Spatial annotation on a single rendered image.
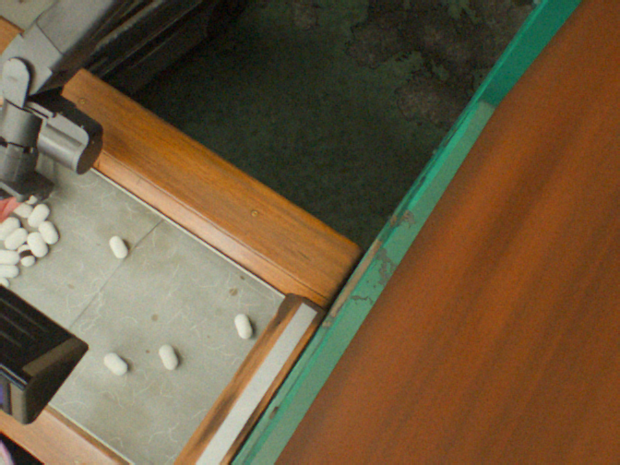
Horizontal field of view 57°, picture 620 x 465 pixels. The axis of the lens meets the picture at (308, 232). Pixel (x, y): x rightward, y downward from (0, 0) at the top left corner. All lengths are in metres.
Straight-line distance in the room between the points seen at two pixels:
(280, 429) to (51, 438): 0.59
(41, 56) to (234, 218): 0.32
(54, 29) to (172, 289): 0.37
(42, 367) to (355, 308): 0.28
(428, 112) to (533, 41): 1.51
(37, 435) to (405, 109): 1.35
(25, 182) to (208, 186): 0.25
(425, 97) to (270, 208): 1.07
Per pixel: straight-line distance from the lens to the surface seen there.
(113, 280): 0.87
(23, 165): 0.84
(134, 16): 1.53
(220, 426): 0.71
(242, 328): 0.81
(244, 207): 0.84
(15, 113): 0.81
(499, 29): 2.03
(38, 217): 0.90
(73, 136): 0.78
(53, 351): 0.51
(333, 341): 0.30
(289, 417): 0.29
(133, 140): 0.90
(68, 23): 0.74
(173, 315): 0.84
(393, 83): 1.83
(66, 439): 0.85
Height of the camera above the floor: 1.56
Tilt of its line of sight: 75 degrees down
